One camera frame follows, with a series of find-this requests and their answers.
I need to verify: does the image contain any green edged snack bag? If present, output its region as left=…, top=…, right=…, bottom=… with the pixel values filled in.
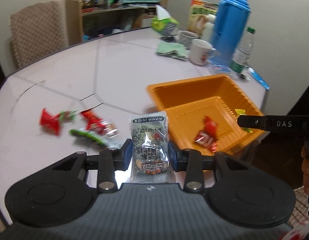
left=69, top=128, right=121, bottom=148

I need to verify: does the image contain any dark red candy packet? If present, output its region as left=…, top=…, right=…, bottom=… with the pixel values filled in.
left=195, top=116, right=217, bottom=153

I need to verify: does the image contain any small yellow candy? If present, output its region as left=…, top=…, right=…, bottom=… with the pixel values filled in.
left=234, top=108, right=254, bottom=133

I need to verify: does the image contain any red spicy snack packet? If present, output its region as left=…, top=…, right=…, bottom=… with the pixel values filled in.
left=80, top=109, right=119, bottom=138

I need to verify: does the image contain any silver clear snack bag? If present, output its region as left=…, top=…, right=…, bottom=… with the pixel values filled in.
left=130, top=111, right=175, bottom=184

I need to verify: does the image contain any large red snack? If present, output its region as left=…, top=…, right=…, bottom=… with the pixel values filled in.
left=40, top=108, right=61, bottom=136

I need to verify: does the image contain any person right hand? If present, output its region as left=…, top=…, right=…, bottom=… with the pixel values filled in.
left=301, top=146, right=309, bottom=194

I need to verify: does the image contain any blue plastic wrapper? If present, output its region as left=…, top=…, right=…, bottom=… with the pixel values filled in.
left=245, top=66, right=270, bottom=90

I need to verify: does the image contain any orange plastic tray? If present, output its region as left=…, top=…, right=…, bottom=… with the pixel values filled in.
left=147, top=74, right=264, bottom=157

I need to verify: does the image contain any green wrapped candy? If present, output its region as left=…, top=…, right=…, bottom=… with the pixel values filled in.
left=58, top=111, right=76, bottom=123

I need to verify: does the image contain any green cap water bottle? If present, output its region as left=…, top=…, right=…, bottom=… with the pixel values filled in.
left=229, top=27, right=255, bottom=74

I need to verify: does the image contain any white mug red print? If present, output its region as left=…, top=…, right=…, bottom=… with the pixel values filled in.
left=189, top=39, right=218, bottom=66

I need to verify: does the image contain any green cloth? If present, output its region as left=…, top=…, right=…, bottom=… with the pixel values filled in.
left=155, top=41, right=188, bottom=61

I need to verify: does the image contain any blue thermos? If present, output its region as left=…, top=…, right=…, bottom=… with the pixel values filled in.
left=211, top=0, right=251, bottom=66

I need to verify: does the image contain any patterned white mug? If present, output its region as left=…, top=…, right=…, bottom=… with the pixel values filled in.
left=178, top=30, right=199, bottom=50

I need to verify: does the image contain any walnut drink box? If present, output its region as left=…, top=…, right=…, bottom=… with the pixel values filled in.
left=187, top=0, right=218, bottom=36

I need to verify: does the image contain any green tissue pack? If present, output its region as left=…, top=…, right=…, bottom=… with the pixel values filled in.
left=151, top=5, right=179, bottom=36

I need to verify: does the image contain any wooden shelf unit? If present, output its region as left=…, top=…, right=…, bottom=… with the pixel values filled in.
left=65, top=0, right=156, bottom=46

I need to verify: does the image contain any quilted beige chair back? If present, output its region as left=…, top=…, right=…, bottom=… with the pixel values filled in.
left=9, top=0, right=68, bottom=68

